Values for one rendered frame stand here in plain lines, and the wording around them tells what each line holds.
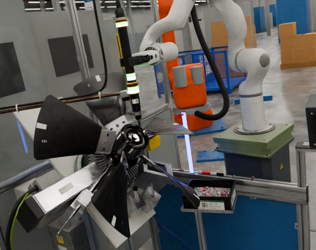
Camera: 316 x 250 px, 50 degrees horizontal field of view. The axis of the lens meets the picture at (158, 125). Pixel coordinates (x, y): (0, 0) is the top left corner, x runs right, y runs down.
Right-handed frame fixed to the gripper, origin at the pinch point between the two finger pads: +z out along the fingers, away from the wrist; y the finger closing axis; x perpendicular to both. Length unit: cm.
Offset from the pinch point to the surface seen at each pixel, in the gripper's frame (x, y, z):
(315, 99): -25, -60, -35
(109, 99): -14.4, 11.2, 2.6
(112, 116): -20.6, 8.3, 6.0
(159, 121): -30.7, 5.3, -21.2
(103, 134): -23.8, 3.2, 17.6
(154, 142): -48, 21, -36
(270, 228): -87, -38, -36
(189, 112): -115, 174, -332
